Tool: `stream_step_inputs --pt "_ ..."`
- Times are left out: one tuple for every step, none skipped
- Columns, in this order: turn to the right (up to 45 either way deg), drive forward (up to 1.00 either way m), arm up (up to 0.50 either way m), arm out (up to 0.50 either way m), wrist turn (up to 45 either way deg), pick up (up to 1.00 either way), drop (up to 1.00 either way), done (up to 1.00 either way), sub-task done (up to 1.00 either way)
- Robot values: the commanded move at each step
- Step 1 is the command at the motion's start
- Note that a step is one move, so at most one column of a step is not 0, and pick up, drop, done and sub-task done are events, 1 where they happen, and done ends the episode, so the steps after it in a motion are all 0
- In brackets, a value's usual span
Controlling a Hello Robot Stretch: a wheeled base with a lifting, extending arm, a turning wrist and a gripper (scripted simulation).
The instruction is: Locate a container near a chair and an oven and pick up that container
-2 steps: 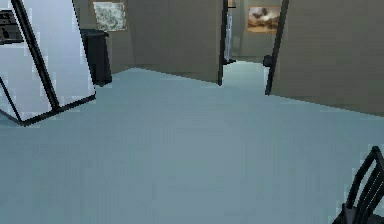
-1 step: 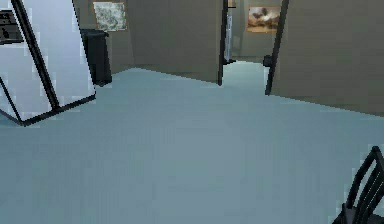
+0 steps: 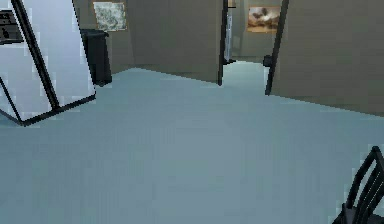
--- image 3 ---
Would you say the black bin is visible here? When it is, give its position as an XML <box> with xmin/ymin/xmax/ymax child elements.
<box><xmin>80</xmin><ymin>28</ymin><xmax>113</xmax><ymax>87</ymax></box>

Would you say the black chair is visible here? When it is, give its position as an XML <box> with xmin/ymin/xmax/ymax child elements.
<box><xmin>332</xmin><ymin>145</ymin><xmax>384</xmax><ymax>224</ymax></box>

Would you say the white fridge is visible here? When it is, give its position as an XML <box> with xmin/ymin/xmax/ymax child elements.
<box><xmin>0</xmin><ymin>0</ymin><xmax>97</xmax><ymax>128</ymax></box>

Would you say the grey-green framed picture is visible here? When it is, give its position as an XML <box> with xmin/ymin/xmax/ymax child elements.
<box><xmin>92</xmin><ymin>1</ymin><xmax>128</xmax><ymax>33</ymax></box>

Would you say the black room door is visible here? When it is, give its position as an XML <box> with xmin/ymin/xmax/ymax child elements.
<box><xmin>217</xmin><ymin>0</ymin><xmax>237</xmax><ymax>87</ymax></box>

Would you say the orange-brown framed picture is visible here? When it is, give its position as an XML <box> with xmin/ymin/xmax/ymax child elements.
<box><xmin>246</xmin><ymin>5</ymin><xmax>282</xmax><ymax>34</ymax></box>

